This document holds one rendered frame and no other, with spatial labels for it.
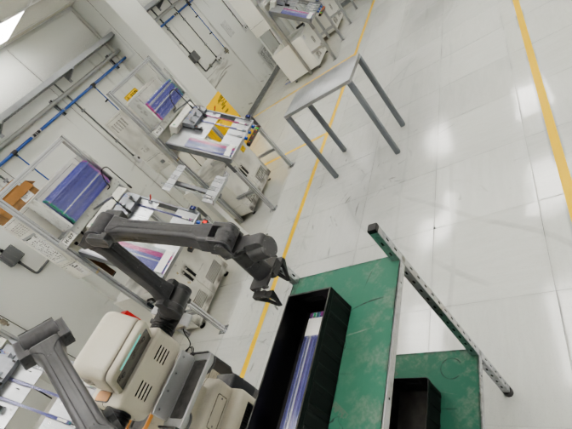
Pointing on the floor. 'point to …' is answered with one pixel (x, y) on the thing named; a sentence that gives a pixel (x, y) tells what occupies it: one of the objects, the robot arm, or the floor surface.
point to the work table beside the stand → (339, 77)
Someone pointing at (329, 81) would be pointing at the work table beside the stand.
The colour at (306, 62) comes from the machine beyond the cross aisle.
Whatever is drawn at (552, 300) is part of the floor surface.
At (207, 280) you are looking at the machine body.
